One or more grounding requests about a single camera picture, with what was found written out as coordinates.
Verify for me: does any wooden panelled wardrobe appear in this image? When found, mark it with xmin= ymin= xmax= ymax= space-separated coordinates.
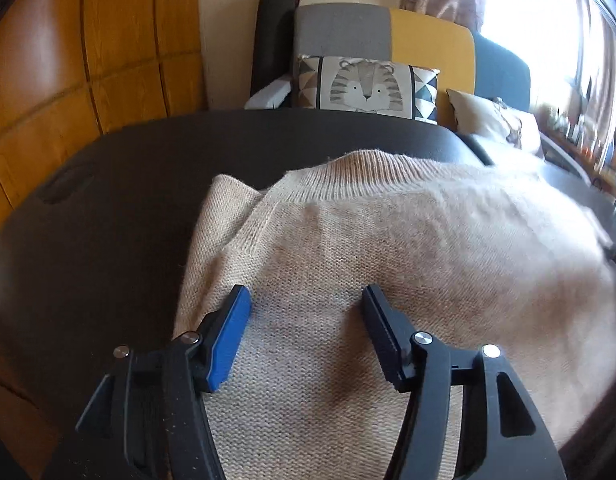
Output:
xmin=0 ymin=0 xmax=209 ymax=241

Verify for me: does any bright window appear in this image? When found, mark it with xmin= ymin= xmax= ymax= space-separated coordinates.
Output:
xmin=480 ymin=0 xmax=589 ymax=106

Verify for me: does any cluttered wooden shelf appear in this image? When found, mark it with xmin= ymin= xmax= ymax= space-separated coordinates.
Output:
xmin=538 ymin=105 xmax=616 ymax=201

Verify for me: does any dark rolled mat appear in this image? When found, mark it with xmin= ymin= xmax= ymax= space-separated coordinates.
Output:
xmin=250 ymin=0 xmax=301 ymax=106

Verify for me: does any tiger print cushion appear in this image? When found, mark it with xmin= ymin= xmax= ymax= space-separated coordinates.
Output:
xmin=294 ymin=54 xmax=441 ymax=125

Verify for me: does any grey yellow blue sofa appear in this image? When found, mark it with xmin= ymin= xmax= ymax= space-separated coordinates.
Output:
xmin=245 ymin=4 xmax=589 ymax=181

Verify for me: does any deer print cushion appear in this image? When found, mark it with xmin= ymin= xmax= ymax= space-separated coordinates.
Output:
xmin=447 ymin=89 xmax=544 ymax=156

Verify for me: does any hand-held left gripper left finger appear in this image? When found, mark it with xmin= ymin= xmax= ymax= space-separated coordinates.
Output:
xmin=75 ymin=284 xmax=253 ymax=480

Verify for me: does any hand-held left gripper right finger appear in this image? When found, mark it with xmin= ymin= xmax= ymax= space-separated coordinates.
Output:
xmin=362 ymin=284 xmax=549 ymax=480

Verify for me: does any beige knit sweater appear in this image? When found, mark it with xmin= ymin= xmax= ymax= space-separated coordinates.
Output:
xmin=172 ymin=150 xmax=616 ymax=480

